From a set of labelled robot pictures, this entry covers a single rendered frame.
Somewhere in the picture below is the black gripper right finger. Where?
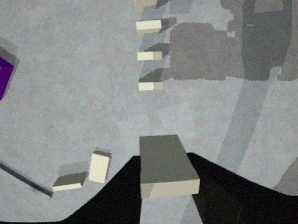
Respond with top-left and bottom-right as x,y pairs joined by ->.
186,152 -> 298,224

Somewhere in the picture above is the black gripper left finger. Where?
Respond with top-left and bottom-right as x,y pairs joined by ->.
0,155 -> 141,224

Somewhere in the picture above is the purple rectangular block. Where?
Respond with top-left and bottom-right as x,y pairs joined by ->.
0,57 -> 15,100

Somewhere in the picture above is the cream domino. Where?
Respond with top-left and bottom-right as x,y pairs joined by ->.
137,20 -> 161,37
140,135 -> 201,198
88,152 -> 110,184
133,0 -> 157,12
137,51 -> 162,61
52,173 -> 85,190
138,77 -> 162,91

